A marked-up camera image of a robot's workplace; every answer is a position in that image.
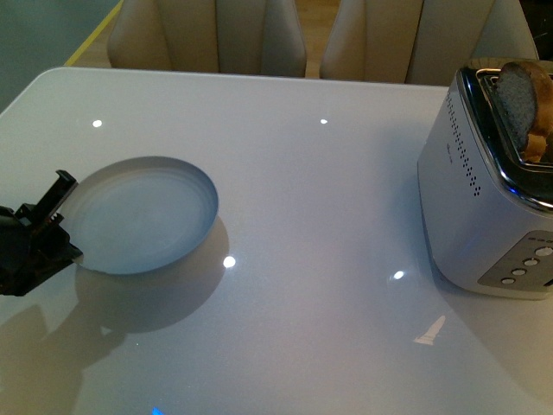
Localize white chrome toaster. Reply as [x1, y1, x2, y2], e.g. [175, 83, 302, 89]
[417, 58, 552, 300]

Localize beige chair right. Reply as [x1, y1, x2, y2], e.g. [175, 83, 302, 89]
[319, 0, 538, 86]

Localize grey round plate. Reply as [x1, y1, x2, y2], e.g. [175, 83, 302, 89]
[60, 156, 219, 275]

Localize beige chair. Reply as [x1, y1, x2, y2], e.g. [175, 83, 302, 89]
[107, 0, 307, 78]
[319, 0, 538, 86]

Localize beige chair left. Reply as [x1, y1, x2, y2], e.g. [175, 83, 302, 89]
[107, 0, 307, 78]

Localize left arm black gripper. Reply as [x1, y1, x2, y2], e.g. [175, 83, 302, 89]
[1, 169, 83, 297]

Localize slice of bread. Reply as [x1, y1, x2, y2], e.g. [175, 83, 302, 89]
[495, 61, 552, 163]

